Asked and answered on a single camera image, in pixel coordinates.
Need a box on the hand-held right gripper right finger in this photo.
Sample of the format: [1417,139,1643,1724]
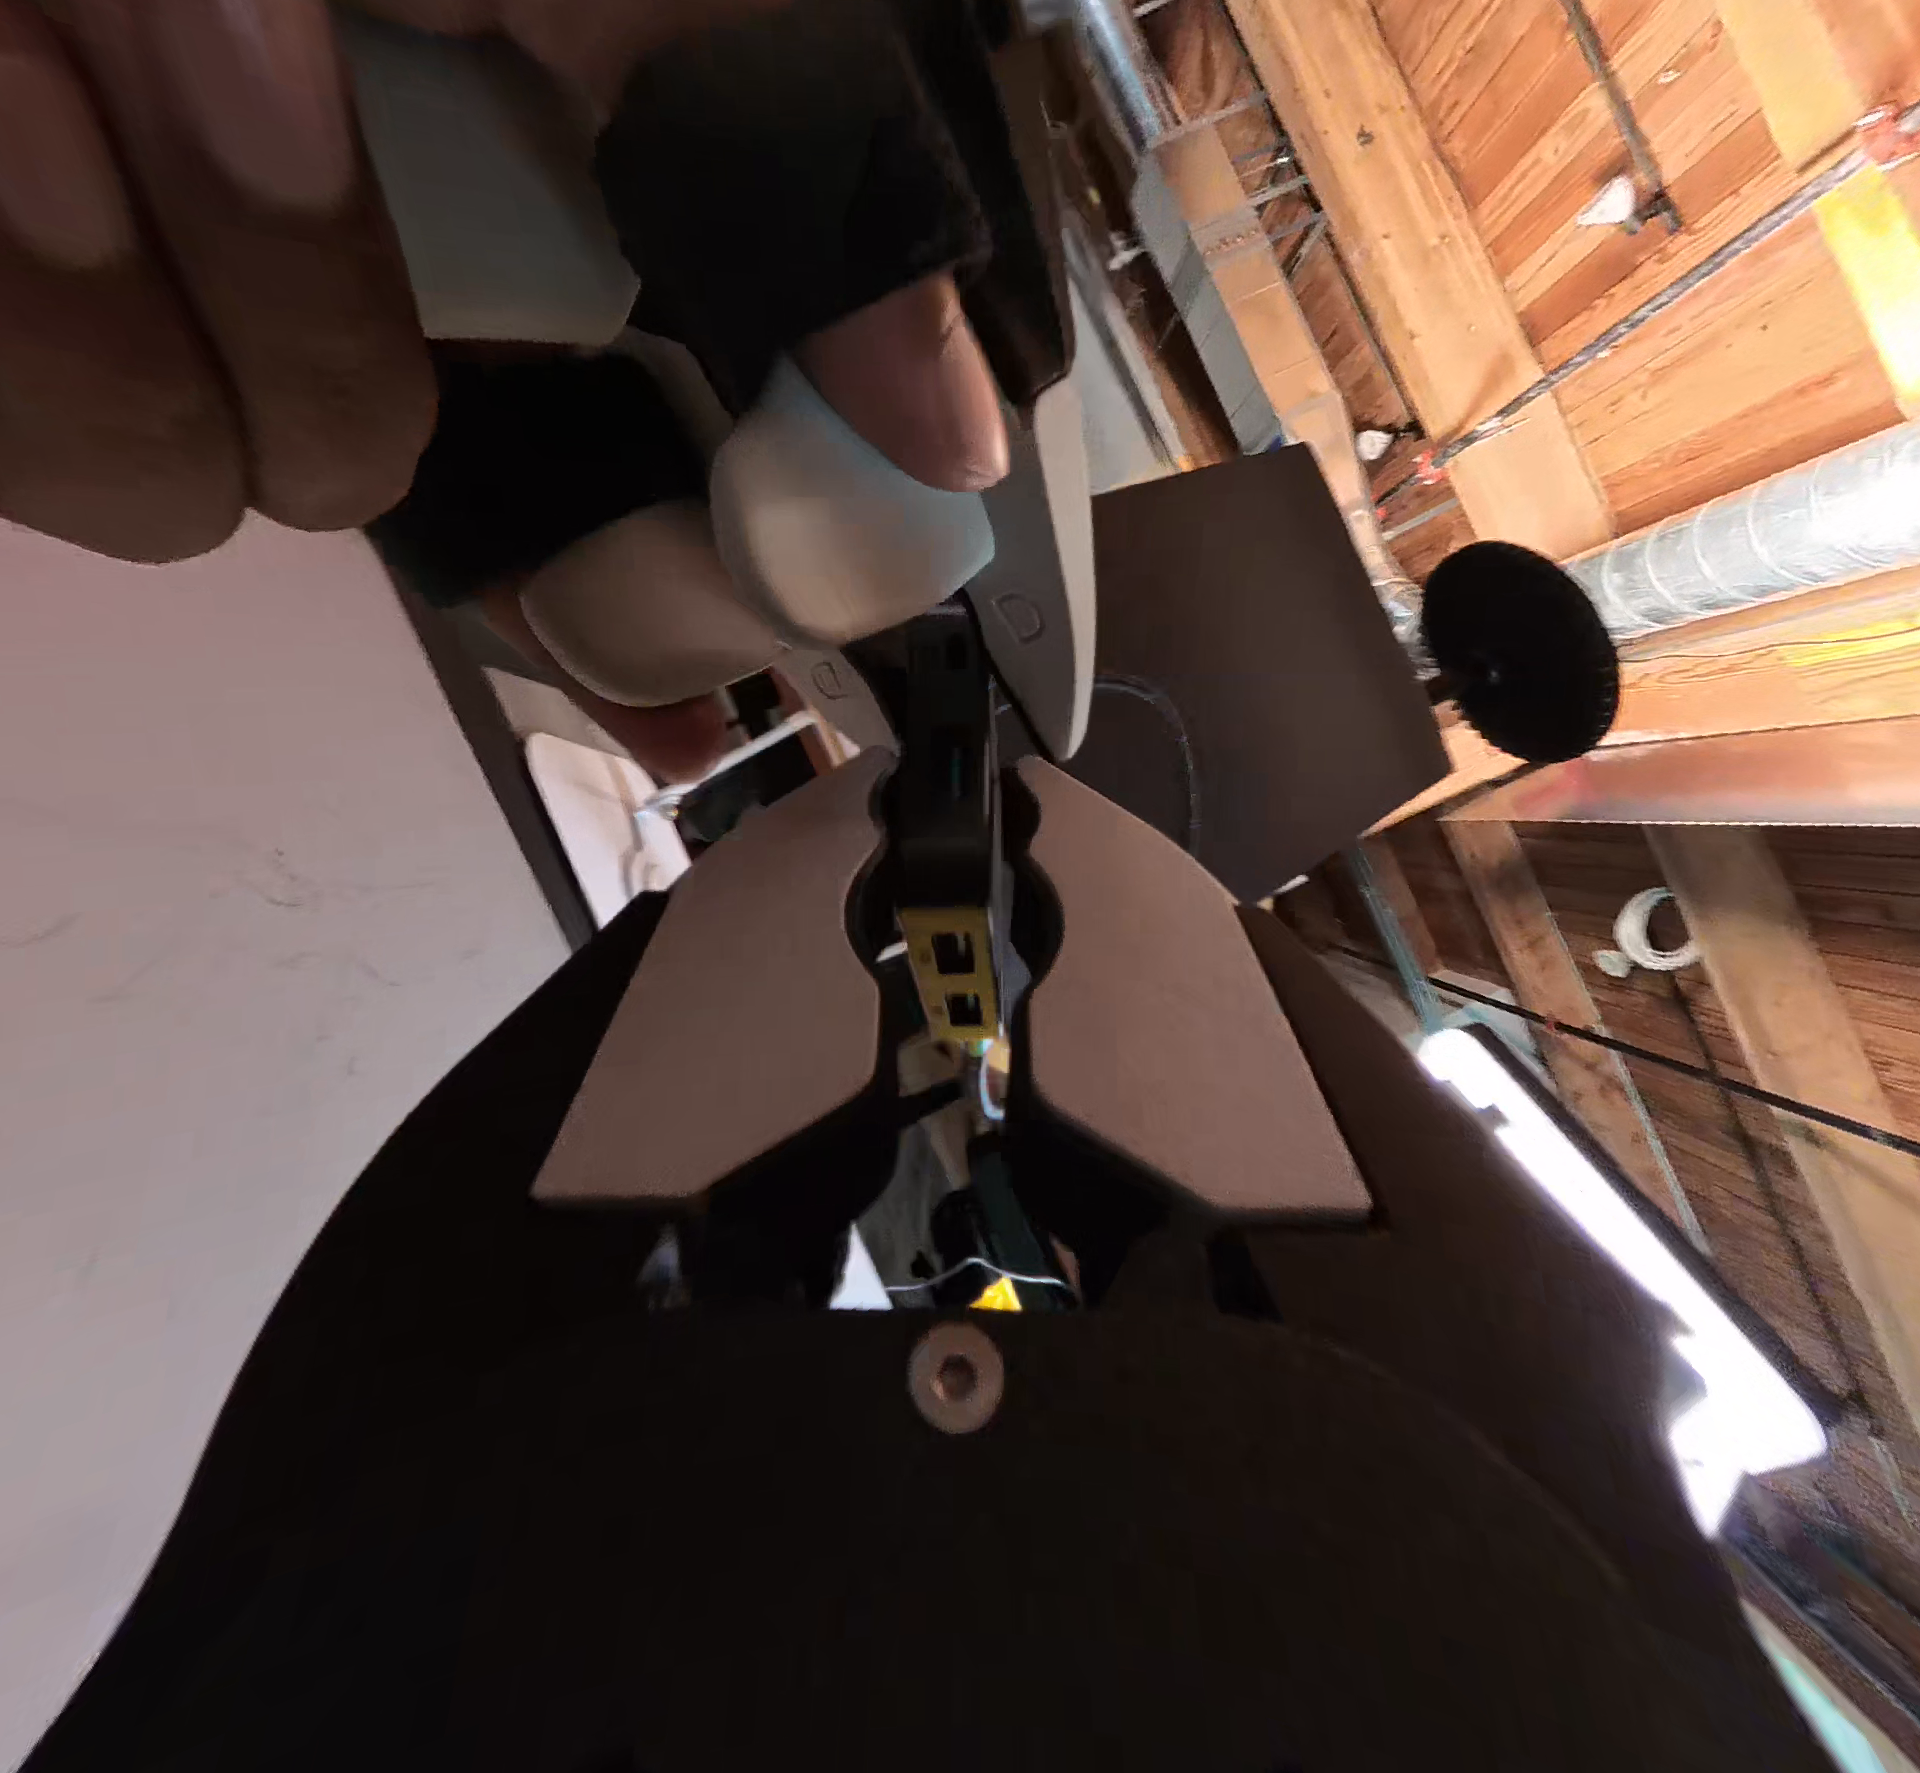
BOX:
[1006,758,1375,1228]

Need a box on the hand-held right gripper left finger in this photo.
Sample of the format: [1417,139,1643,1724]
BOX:
[531,748,903,1211]

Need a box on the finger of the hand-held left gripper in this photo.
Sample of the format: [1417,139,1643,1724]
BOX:
[768,647,904,762]
[960,370,1101,765]

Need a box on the person's left hand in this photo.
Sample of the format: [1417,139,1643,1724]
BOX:
[0,0,1009,559]

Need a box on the black round disc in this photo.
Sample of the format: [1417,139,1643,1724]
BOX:
[1417,538,1621,765]

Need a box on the silver air duct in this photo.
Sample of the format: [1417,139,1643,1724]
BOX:
[1566,414,1920,636]
[1018,0,1178,155]

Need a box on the white cable coil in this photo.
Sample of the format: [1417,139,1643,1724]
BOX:
[1593,884,1704,979]

